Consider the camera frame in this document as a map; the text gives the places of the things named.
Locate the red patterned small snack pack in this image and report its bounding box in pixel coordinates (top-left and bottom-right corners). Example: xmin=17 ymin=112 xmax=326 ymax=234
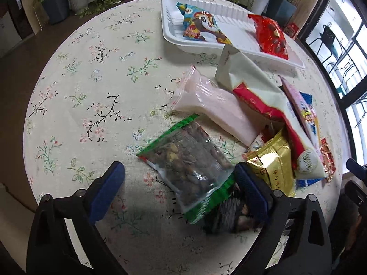
xmin=320 ymin=138 xmax=336 ymax=183

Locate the gold wafer snack pack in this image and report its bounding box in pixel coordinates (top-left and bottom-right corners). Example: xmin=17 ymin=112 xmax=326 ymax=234
xmin=245 ymin=129 xmax=295 ymax=197

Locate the green nut mix bag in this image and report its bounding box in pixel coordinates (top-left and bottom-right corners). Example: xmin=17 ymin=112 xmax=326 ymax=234
xmin=137 ymin=114 xmax=234 ymax=224

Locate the pink cartoon lollipop bag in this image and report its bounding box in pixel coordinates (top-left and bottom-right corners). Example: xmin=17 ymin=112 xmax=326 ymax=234
xmin=281 ymin=77 xmax=321 ymax=150

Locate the white red snack bag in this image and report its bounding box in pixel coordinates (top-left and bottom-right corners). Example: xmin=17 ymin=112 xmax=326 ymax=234
xmin=215 ymin=45 xmax=327 ymax=179

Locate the pink clear zip bag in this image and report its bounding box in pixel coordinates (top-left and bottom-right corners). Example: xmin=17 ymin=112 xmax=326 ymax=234
xmin=169 ymin=66 xmax=268 ymax=146

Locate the red Mylikes chocolate bag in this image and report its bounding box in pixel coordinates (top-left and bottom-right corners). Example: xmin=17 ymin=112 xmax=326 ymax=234
xmin=247 ymin=14 xmax=289 ymax=60

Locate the blue squirrel chips bag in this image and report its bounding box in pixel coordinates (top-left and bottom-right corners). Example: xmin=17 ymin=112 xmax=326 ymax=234
xmin=176 ymin=2 xmax=231 ymax=45

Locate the black silver snack pack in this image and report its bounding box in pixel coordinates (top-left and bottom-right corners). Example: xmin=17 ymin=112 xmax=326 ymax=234
xmin=203 ymin=184 xmax=263 ymax=235

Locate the blue Tipo biscuit pack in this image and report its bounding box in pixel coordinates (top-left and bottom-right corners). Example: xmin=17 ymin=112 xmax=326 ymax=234
xmin=295 ymin=91 xmax=325 ymax=188

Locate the black balcony chair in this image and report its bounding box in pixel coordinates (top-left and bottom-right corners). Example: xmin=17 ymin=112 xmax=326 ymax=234
xmin=308 ymin=22 xmax=362 ymax=78

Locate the red bag on floor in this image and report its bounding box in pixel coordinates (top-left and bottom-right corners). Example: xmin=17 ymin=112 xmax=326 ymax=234
xmin=284 ymin=22 xmax=299 ymax=39

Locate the white plastic tray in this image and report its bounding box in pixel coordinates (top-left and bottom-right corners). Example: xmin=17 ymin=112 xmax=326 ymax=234
xmin=161 ymin=0 xmax=305 ymax=69

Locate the tall plant dark blue pot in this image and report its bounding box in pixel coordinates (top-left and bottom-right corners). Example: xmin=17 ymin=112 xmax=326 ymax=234
xmin=269 ymin=0 xmax=328 ymax=28

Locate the left plant dark blue pot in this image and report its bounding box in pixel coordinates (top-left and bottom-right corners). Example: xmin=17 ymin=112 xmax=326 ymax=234
xmin=32 ymin=0 xmax=69 ymax=25

